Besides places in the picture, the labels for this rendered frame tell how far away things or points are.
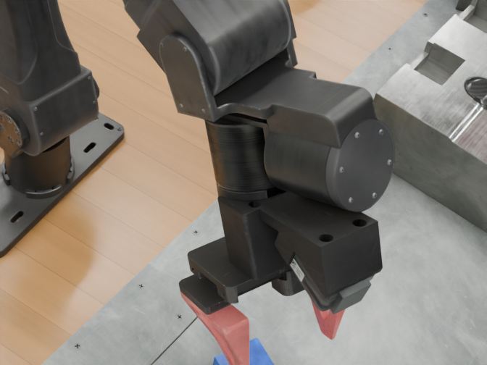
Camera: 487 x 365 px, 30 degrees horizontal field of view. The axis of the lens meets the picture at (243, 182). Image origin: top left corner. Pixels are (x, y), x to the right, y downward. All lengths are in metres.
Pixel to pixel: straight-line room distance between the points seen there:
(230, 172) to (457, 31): 0.49
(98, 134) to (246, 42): 0.42
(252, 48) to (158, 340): 0.35
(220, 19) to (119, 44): 0.52
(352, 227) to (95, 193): 0.42
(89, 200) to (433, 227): 0.35
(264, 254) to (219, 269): 0.04
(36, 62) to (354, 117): 0.32
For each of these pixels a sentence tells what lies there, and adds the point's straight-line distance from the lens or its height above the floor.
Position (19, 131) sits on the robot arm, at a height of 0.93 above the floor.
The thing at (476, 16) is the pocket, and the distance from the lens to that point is 1.10.
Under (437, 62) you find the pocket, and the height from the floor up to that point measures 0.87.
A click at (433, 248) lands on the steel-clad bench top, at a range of 0.93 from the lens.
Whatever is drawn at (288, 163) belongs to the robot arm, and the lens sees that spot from 0.55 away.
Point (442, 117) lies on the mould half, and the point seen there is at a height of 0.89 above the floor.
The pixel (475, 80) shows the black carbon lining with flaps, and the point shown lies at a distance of 0.98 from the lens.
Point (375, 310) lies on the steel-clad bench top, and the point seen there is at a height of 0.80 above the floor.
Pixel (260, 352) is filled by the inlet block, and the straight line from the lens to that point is 0.78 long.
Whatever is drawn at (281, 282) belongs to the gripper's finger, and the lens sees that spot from 0.63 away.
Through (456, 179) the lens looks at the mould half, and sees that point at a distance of 0.94.
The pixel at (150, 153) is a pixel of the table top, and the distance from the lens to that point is 0.95.
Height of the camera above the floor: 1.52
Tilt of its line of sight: 51 degrees down
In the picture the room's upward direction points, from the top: 11 degrees clockwise
